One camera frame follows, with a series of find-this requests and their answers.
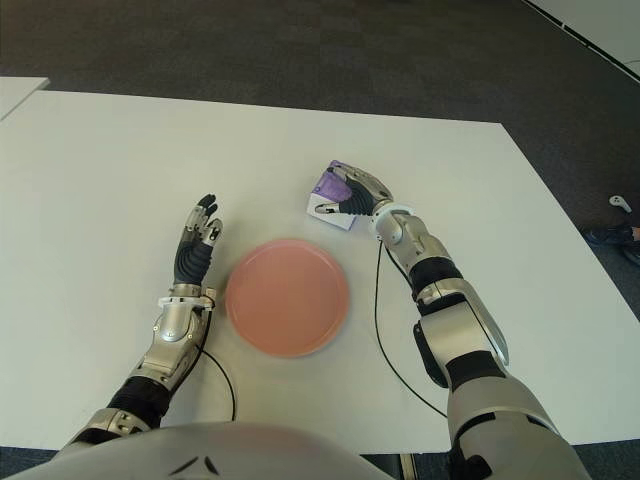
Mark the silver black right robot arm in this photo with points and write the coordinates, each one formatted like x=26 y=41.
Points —
x=440 y=280

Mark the silver robot torso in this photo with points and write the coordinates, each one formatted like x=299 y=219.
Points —
x=225 y=450

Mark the white side table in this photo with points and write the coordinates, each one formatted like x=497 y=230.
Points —
x=17 y=95

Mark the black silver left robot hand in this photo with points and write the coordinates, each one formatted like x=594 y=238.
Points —
x=192 y=260

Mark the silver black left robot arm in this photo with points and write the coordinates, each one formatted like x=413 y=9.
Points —
x=172 y=325

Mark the purple white tissue paper pack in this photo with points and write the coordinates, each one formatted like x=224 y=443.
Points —
x=327 y=187

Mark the white table with dark edge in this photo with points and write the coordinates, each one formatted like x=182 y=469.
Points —
x=600 y=25

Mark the white handheld controller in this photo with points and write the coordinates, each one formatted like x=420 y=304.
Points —
x=617 y=201

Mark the dark shoe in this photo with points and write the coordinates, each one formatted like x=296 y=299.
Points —
x=610 y=234

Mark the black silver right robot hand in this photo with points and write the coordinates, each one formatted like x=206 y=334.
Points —
x=365 y=192

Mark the round pink plate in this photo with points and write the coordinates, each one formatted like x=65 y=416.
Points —
x=287 y=297

